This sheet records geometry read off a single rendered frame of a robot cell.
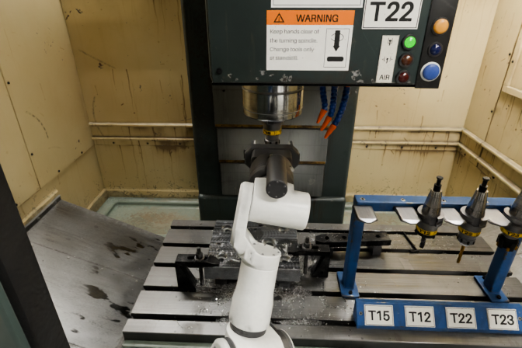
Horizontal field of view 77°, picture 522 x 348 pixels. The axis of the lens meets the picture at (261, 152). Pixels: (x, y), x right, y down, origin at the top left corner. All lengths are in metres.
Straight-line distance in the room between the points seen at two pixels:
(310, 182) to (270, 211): 0.96
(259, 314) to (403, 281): 0.71
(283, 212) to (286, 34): 0.32
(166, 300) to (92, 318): 0.40
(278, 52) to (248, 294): 0.43
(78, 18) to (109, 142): 0.65
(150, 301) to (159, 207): 1.02
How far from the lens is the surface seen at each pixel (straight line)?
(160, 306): 1.11
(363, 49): 0.67
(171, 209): 2.06
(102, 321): 1.44
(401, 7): 0.67
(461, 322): 1.14
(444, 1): 0.70
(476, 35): 1.92
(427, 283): 1.25
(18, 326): 0.35
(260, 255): 0.56
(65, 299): 1.48
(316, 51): 0.65
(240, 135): 1.39
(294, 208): 0.55
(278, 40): 0.64
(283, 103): 0.80
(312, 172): 1.47
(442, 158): 2.08
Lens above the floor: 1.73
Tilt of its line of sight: 25 degrees down
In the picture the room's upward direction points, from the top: straight up
